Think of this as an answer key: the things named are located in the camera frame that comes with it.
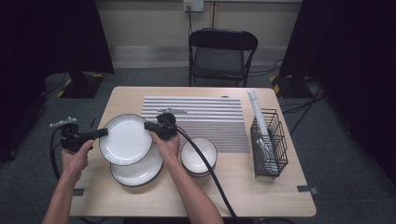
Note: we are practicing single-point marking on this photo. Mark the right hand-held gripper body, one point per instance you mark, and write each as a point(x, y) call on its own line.
point(166, 124)

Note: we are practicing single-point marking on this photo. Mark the round grey stand base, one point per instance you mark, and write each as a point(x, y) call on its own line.
point(54, 84)

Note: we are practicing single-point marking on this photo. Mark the grey floor tape piece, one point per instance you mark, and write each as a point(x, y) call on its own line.
point(78, 192)
point(306, 188)

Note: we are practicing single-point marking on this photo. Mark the small black floor strip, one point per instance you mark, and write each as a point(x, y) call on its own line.
point(92, 122)

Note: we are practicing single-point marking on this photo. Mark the black stand base yellow tape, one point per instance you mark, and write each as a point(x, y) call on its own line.
point(82, 88)
point(292, 88)

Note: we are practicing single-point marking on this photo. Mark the bundle of white chopsticks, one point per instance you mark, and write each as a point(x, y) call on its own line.
point(257, 105)

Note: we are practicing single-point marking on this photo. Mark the white ceramic spoon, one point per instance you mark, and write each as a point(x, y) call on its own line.
point(271, 165)

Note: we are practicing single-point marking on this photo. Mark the person's left hand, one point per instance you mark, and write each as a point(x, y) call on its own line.
point(74, 165)

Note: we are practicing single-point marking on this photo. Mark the person's right hand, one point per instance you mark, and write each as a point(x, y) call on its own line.
point(169, 151)

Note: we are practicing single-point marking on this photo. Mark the white wall outlet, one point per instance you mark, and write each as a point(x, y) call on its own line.
point(193, 4)

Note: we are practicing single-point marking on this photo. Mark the black folding chair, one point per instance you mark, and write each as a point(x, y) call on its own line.
point(222, 40)

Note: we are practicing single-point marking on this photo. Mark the grey striped placemat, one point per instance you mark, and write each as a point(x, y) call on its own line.
point(211, 124)

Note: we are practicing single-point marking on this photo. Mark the thin vertical wall conduit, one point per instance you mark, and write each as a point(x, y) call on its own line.
point(213, 15)

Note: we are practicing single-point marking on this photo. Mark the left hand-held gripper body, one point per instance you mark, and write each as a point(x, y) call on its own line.
point(71, 138)

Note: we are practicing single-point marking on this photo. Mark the black curtain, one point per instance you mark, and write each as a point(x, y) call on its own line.
point(358, 62)
point(46, 37)

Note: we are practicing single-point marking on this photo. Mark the white plate dark rim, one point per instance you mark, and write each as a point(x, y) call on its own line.
point(140, 174)
point(124, 140)

